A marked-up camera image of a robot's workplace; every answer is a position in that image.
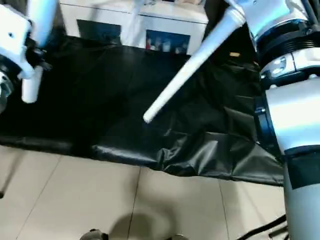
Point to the white cabinet with glass doors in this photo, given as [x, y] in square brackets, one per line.
[162, 21]

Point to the white plastic table leg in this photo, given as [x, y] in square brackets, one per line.
[135, 22]
[190, 67]
[31, 85]

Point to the black mat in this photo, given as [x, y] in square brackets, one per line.
[100, 100]

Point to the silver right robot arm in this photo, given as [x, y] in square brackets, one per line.
[287, 112]

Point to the small yellow object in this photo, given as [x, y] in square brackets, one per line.
[234, 54]

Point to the black robot foot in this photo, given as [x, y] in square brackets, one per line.
[96, 235]

